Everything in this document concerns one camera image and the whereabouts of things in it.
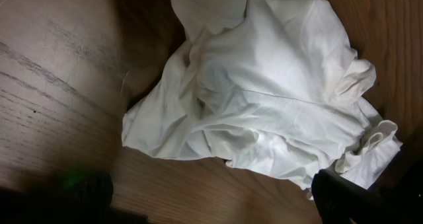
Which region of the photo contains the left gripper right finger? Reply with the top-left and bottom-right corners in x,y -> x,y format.
311,170 -> 422,223

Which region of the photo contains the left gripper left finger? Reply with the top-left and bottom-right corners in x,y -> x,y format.
1,172 -> 114,224

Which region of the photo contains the white t-shirt black print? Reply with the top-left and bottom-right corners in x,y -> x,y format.
122,0 -> 401,190

